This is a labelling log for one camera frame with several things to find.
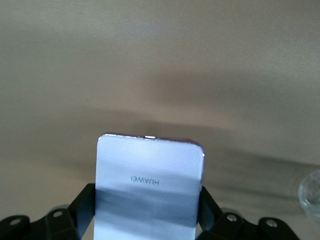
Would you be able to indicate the white Huawei phone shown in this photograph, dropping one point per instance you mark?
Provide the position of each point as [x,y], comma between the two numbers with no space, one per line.
[150,175]

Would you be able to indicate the clear plastic cup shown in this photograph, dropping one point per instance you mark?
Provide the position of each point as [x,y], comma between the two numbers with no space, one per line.
[311,195]

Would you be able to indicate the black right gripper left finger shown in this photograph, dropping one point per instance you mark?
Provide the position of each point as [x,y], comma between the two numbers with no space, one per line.
[62,220]

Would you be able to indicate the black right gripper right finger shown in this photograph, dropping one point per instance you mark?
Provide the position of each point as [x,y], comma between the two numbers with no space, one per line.
[225,222]

